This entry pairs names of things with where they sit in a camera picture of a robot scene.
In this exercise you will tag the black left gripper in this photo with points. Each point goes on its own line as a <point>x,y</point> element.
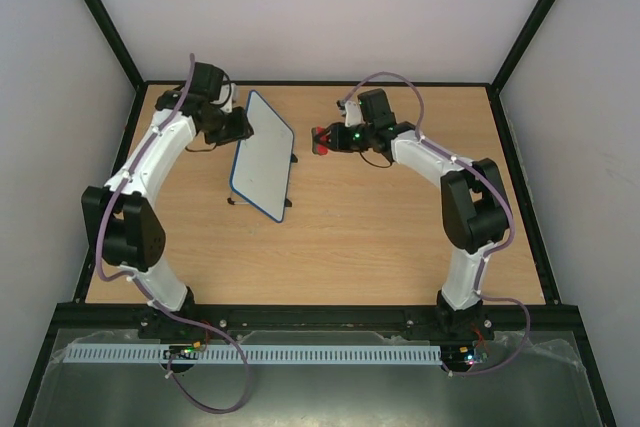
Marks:
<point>242,124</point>

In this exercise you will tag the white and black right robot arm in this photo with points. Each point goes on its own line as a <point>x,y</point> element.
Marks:
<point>477,218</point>

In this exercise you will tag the small blue-framed whiteboard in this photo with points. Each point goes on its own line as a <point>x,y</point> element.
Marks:
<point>261,167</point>

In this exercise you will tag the light blue slotted cable duct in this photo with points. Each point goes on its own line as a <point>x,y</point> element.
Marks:
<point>259,355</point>

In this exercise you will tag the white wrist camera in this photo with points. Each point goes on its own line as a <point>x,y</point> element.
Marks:
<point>351,112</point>
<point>227,98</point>

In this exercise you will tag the black enclosure frame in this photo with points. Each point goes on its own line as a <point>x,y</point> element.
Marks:
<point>553,315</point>

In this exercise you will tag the right controller circuit board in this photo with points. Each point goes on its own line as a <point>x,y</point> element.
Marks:
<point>462,358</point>

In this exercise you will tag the controller circuit board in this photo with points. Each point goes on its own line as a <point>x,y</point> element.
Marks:
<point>192,352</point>
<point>462,358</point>

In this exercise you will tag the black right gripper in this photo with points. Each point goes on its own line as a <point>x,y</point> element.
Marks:
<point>331,136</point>

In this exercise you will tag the left controller circuit board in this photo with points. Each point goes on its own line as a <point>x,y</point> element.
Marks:
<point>192,352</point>

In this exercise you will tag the red whiteboard eraser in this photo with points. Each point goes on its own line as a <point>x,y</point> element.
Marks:
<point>319,135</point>

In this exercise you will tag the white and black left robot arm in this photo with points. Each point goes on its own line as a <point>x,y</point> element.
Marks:
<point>123,230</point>

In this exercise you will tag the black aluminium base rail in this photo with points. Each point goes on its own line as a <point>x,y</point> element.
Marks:
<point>410,323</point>

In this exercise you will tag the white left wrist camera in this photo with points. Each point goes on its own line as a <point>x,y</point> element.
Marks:
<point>227,98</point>

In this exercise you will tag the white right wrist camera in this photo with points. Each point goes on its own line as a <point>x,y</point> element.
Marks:
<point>351,112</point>

